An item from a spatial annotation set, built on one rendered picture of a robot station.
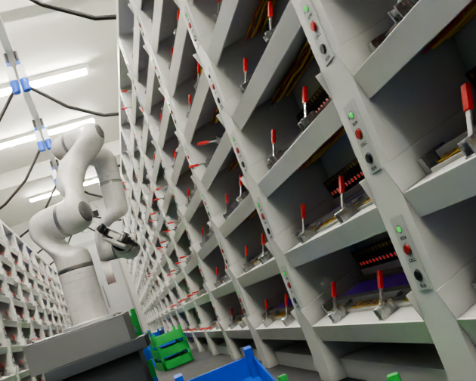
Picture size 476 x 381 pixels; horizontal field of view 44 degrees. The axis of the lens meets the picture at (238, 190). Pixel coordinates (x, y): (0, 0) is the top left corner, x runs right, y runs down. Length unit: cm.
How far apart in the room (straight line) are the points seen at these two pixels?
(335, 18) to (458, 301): 48
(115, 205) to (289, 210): 96
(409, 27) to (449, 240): 33
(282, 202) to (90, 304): 77
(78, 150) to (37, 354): 74
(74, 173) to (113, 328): 59
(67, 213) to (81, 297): 28
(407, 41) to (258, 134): 87
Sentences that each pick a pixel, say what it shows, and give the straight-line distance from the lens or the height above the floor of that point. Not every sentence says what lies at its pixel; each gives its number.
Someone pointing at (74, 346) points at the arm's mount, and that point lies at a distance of 196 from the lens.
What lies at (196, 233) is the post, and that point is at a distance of 297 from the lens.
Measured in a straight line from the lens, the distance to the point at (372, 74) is 92.
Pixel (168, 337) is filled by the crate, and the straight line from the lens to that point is 393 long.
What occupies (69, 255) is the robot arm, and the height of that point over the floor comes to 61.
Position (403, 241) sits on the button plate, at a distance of 98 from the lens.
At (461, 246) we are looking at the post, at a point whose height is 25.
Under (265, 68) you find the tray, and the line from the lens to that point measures 132.
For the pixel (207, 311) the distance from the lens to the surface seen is 365.
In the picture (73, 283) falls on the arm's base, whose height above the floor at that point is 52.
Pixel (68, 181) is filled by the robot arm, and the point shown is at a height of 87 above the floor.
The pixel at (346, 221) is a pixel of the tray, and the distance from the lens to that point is 117.
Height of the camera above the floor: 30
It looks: 9 degrees up
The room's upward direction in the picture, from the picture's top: 21 degrees counter-clockwise
